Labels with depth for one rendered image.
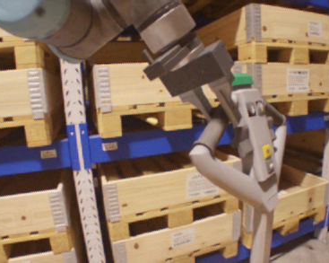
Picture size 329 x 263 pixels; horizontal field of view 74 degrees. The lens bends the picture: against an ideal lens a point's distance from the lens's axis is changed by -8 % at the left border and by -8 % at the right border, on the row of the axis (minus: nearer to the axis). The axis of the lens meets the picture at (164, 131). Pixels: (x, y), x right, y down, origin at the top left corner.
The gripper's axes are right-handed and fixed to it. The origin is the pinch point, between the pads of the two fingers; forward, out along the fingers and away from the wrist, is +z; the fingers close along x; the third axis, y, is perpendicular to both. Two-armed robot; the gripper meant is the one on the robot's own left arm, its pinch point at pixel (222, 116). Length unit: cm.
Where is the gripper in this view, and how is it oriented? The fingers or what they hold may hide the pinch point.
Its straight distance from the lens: 48.5
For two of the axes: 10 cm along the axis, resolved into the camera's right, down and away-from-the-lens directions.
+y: 5.0, -6.2, 6.0
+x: -6.6, 1.8, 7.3
